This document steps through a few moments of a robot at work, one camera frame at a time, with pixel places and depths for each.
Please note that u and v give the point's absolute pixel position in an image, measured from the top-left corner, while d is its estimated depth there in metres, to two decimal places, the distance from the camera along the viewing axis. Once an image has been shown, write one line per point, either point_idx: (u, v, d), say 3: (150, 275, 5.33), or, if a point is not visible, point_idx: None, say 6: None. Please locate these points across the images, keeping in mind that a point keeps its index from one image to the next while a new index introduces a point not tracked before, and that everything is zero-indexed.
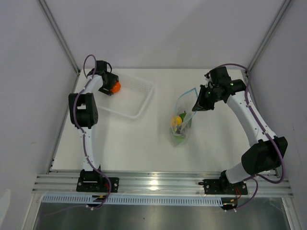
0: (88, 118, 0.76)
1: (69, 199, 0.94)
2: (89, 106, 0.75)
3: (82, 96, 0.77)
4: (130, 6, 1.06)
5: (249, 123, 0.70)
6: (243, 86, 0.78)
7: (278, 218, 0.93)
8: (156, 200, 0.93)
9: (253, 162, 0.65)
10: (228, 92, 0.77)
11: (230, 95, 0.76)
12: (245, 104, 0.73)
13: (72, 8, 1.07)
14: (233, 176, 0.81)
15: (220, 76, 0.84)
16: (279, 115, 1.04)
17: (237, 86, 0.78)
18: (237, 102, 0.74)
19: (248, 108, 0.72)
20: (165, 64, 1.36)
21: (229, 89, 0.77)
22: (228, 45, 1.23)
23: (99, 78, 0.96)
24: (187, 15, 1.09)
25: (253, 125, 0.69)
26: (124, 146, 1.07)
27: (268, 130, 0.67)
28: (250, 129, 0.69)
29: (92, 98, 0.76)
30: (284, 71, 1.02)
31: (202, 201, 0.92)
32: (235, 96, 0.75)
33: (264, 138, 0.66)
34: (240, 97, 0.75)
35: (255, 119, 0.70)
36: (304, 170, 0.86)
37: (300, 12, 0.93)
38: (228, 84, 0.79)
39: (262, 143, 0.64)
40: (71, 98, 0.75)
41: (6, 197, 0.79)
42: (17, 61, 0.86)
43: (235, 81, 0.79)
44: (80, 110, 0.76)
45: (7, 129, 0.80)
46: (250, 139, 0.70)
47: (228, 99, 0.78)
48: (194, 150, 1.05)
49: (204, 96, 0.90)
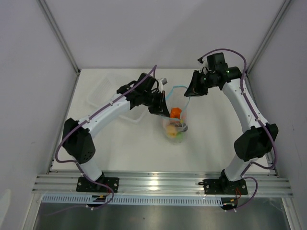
0: (76, 154, 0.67)
1: (69, 198, 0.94)
2: (81, 143, 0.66)
3: (80, 128, 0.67)
4: (129, 6, 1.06)
5: (243, 110, 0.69)
6: (239, 74, 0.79)
7: (278, 218, 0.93)
8: (155, 200, 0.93)
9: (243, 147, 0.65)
10: (223, 79, 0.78)
11: (226, 82, 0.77)
12: (241, 91, 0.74)
13: (72, 8, 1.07)
14: (230, 170, 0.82)
15: (218, 63, 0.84)
16: (279, 115, 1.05)
17: (232, 73, 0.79)
18: (231, 89, 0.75)
19: (243, 95, 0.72)
20: (165, 64, 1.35)
21: (225, 76, 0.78)
22: (228, 46, 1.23)
23: (124, 103, 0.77)
24: (187, 14, 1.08)
25: (246, 112, 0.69)
26: (124, 147, 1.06)
27: (261, 117, 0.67)
28: (243, 116, 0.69)
29: (84, 140, 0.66)
30: (284, 72, 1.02)
31: (202, 201, 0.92)
32: (231, 84, 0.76)
33: (256, 124, 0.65)
34: (235, 84, 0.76)
35: (249, 107, 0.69)
36: (304, 170, 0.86)
37: (301, 12, 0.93)
38: (224, 71, 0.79)
39: (253, 129, 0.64)
40: (67, 124, 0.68)
41: (6, 198, 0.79)
42: (17, 61, 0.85)
43: (231, 69, 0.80)
44: (72, 143, 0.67)
45: (7, 129, 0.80)
46: (243, 125, 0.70)
47: (223, 86, 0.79)
48: (194, 150, 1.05)
49: (199, 82, 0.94)
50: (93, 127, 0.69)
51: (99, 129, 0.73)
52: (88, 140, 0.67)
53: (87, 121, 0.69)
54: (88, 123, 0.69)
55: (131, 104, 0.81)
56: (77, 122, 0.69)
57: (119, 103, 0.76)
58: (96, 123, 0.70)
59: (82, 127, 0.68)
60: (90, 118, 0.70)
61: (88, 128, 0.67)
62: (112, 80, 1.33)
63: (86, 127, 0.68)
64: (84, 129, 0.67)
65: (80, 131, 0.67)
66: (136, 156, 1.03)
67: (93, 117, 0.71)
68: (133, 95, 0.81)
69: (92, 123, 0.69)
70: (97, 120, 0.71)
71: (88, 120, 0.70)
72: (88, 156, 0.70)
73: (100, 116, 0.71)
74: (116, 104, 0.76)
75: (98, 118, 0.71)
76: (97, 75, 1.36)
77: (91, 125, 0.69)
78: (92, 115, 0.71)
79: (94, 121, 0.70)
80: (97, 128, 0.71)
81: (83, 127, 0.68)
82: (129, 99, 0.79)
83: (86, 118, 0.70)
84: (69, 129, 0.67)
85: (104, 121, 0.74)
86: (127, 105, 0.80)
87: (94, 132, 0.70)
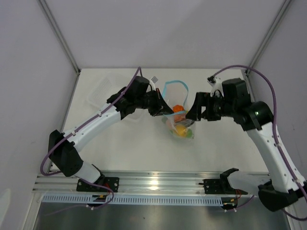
0: (62, 166, 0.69)
1: (70, 198, 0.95)
2: (65, 157, 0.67)
3: (65, 142, 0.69)
4: (129, 6, 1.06)
5: (277, 167, 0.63)
6: (268, 113, 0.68)
7: (278, 217, 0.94)
8: (155, 200, 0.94)
9: (270, 201, 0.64)
10: (252, 123, 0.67)
11: (257, 129, 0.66)
12: (274, 142, 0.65)
13: (72, 8, 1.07)
14: (236, 183, 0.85)
15: (240, 96, 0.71)
16: (280, 115, 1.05)
17: (261, 114, 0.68)
18: (264, 140, 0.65)
19: (277, 147, 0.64)
20: (165, 64, 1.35)
21: (254, 121, 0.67)
22: (228, 46, 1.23)
23: (113, 113, 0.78)
24: (187, 15, 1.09)
25: (282, 170, 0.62)
26: (123, 146, 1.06)
27: (299, 176, 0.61)
28: (277, 175, 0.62)
29: (67, 155, 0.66)
30: (285, 72, 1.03)
31: (202, 201, 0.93)
32: (262, 132, 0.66)
33: (293, 186, 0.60)
34: (267, 132, 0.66)
35: (285, 163, 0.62)
36: (304, 170, 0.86)
37: (301, 13, 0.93)
38: (253, 112, 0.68)
39: (292, 195, 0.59)
40: (53, 137, 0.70)
41: (6, 197, 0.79)
42: (17, 61, 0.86)
43: (258, 107, 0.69)
44: (57, 156, 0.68)
45: (7, 128, 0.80)
46: (274, 181, 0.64)
47: (250, 130, 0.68)
48: (195, 150, 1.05)
49: (211, 108, 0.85)
50: (79, 140, 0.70)
51: (86, 141, 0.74)
52: (73, 154, 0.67)
53: (73, 134, 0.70)
54: (73, 136, 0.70)
55: (122, 113, 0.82)
56: (63, 135, 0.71)
57: (107, 114, 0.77)
58: (81, 136, 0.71)
59: (67, 140, 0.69)
60: (76, 131, 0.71)
61: (72, 143, 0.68)
62: (112, 80, 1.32)
63: (71, 141, 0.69)
64: (69, 143, 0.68)
65: (64, 144, 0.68)
66: (136, 157, 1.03)
67: (80, 129, 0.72)
68: (123, 104, 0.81)
69: (78, 137, 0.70)
70: (84, 133, 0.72)
71: (74, 133, 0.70)
72: (75, 168, 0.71)
73: (86, 129, 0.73)
74: (105, 114, 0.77)
75: (84, 131, 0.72)
76: (97, 75, 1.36)
77: (77, 138, 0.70)
78: (79, 127, 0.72)
79: (79, 135, 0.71)
80: (84, 139, 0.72)
81: (69, 140, 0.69)
82: (119, 109, 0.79)
83: (71, 131, 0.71)
84: (54, 143, 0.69)
85: (92, 132, 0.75)
86: (117, 115, 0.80)
87: (80, 144, 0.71)
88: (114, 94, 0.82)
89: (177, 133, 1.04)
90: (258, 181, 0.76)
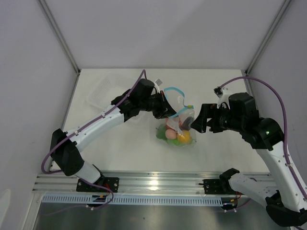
0: (63, 165, 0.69)
1: (69, 199, 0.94)
2: (67, 157, 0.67)
3: (67, 141, 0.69)
4: (129, 6, 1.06)
5: (288, 187, 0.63)
6: (278, 132, 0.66)
7: None
8: (155, 200, 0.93)
9: (279, 217, 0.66)
10: (263, 143, 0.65)
11: (268, 149, 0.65)
12: (285, 162, 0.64)
13: (72, 8, 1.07)
14: (238, 186, 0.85)
15: (249, 113, 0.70)
16: (280, 115, 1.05)
17: (271, 132, 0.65)
18: (275, 160, 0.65)
19: (289, 167, 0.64)
20: (165, 64, 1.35)
21: (266, 141, 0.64)
22: (228, 46, 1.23)
23: (116, 115, 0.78)
24: (187, 15, 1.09)
25: (294, 190, 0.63)
26: (123, 147, 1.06)
27: None
28: (289, 194, 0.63)
29: (69, 155, 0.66)
30: (285, 73, 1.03)
31: (202, 201, 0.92)
32: (274, 151, 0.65)
33: (305, 205, 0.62)
34: (278, 152, 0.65)
35: (296, 183, 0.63)
36: (304, 170, 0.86)
37: (301, 13, 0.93)
38: (263, 132, 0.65)
39: (304, 214, 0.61)
40: (55, 135, 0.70)
41: (6, 198, 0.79)
42: (17, 61, 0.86)
43: (269, 125, 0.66)
44: (59, 155, 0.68)
45: (7, 128, 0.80)
46: (284, 199, 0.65)
47: (261, 149, 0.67)
48: (195, 151, 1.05)
49: (218, 120, 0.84)
50: (81, 140, 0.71)
51: (88, 142, 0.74)
52: (75, 154, 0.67)
53: (75, 133, 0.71)
54: (76, 136, 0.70)
55: (125, 116, 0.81)
56: (66, 133, 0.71)
57: (111, 116, 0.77)
58: (84, 136, 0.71)
59: (70, 140, 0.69)
60: (78, 131, 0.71)
61: (75, 142, 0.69)
62: (112, 80, 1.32)
63: (74, 140, 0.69)
64: (71, 143, 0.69)
65: (67, 143, 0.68)
66: (136, 157, 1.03)
67: (83, 129, 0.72)
68: (127, 107, 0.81)
69: (79, 138, 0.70)
70: (86, 133, 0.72)
71: (76, 132, 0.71)
72: (76, 168, 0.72)
73: (88, 129, 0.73)
74: (109, 116, 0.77)
75: (87, 131, 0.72)
76: (97, 75, 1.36)
77: (79, 138, 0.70)
78: (81, 128, 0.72)
79: (82, 135, 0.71)
80: (86, 140, 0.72)
81: (71, 140, 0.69)
82: (123, 111, 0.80)
83: (74, 130, 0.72)
84: (57, 142, 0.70)
85: (95, 133, 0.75)
86: (122, 117, 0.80)
87: (82, 145, 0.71)
88: (118, 97, 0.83)
89: (182, 140, 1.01)
90: (265, 192, 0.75)
